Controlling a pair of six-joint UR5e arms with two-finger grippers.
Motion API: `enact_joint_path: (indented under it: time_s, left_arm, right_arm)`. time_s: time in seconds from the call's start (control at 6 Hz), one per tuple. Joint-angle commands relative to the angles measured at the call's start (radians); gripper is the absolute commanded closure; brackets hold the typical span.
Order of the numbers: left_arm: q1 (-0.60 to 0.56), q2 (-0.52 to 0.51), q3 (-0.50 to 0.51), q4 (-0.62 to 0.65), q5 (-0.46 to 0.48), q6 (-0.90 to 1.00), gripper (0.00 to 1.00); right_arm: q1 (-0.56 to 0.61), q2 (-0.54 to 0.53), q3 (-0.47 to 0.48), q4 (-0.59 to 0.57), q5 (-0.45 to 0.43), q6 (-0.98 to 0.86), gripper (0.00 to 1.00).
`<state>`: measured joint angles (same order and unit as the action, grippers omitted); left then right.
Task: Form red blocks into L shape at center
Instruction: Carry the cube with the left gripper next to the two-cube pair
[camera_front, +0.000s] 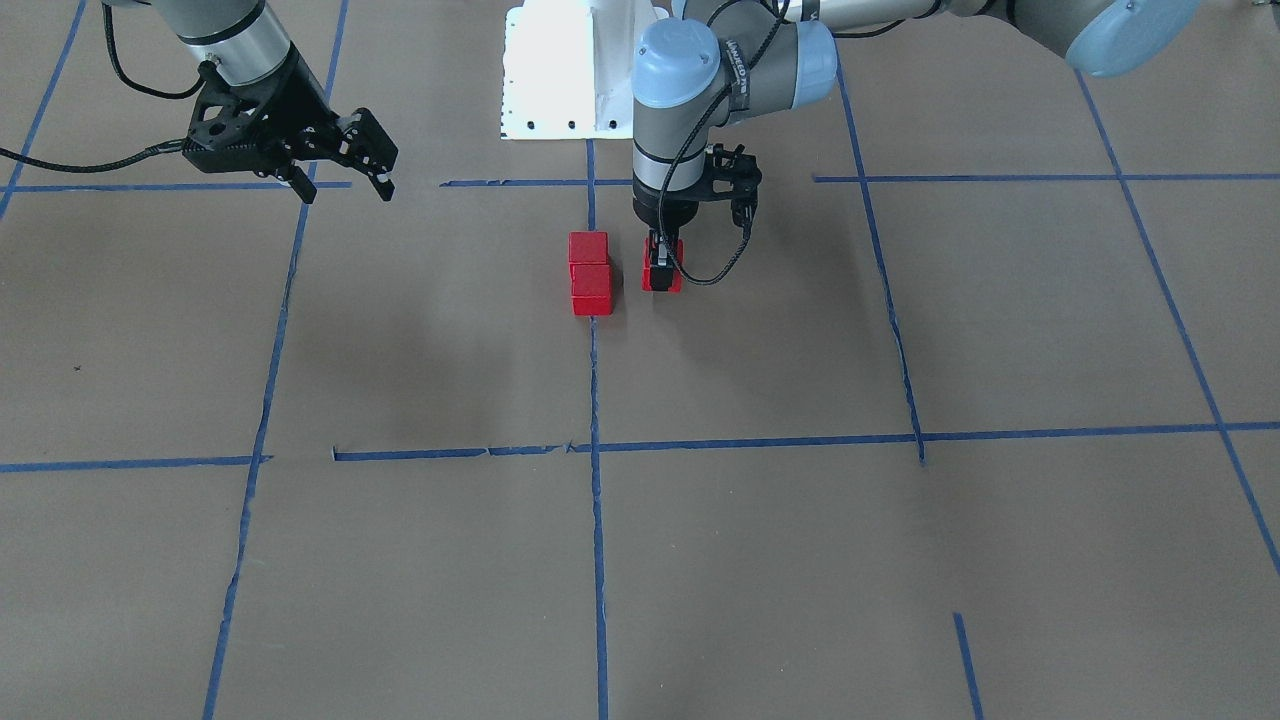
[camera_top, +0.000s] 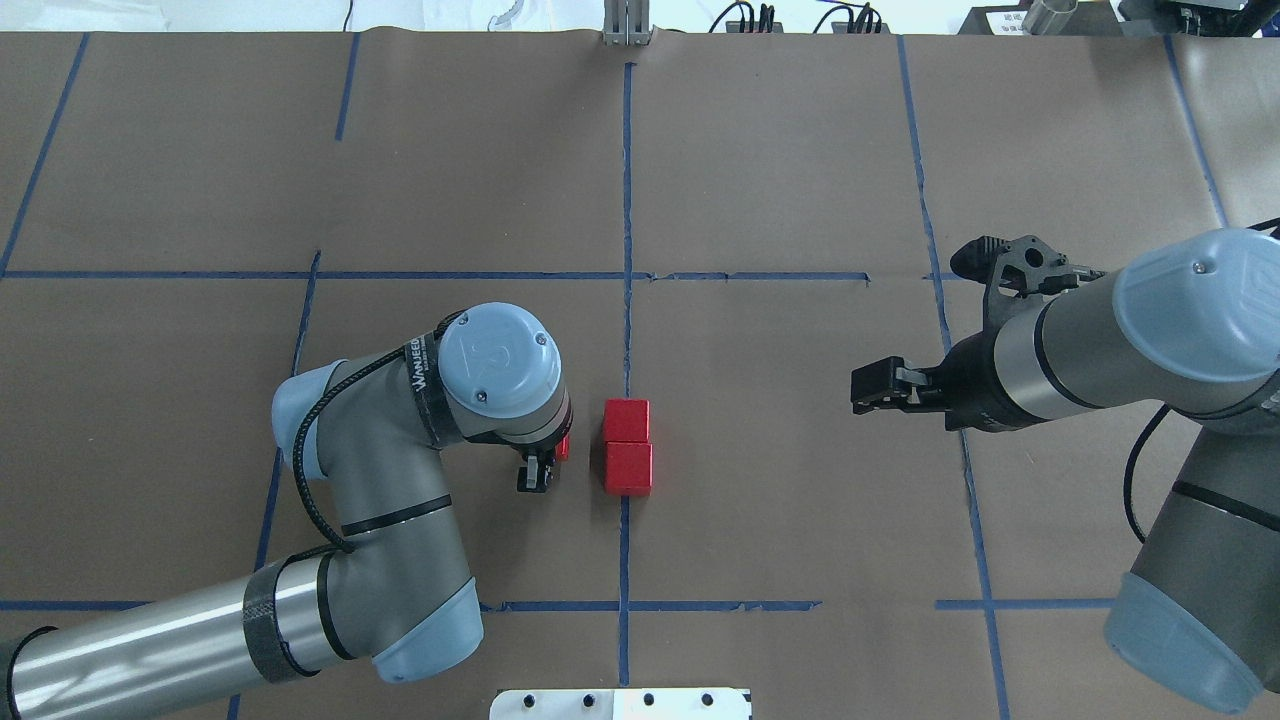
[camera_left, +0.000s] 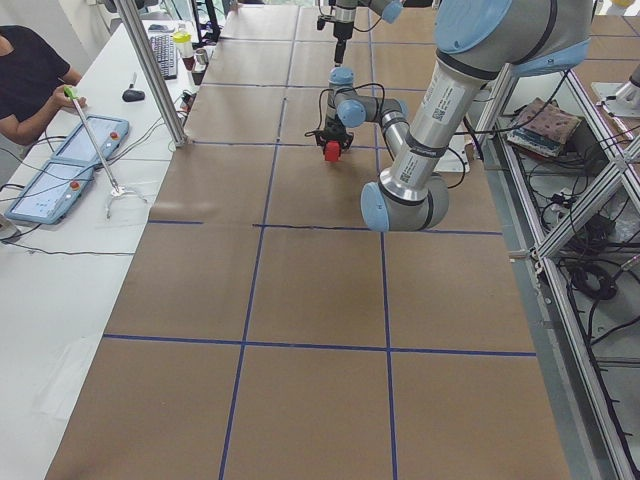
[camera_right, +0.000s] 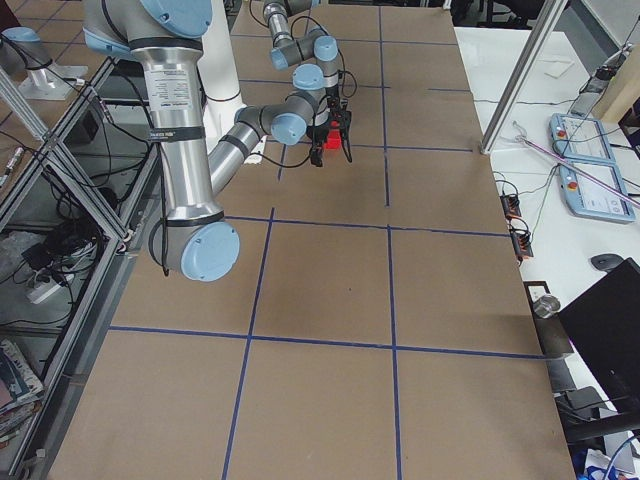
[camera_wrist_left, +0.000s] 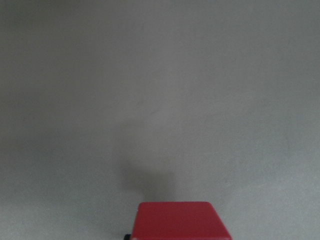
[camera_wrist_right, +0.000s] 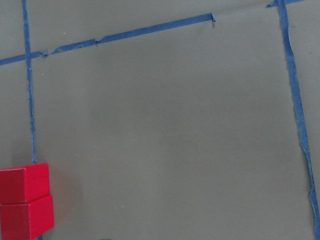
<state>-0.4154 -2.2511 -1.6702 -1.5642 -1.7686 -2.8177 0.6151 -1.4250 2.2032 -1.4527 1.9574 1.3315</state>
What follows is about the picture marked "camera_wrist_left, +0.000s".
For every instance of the red block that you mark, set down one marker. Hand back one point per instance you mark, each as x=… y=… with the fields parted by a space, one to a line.
x=177 y=220

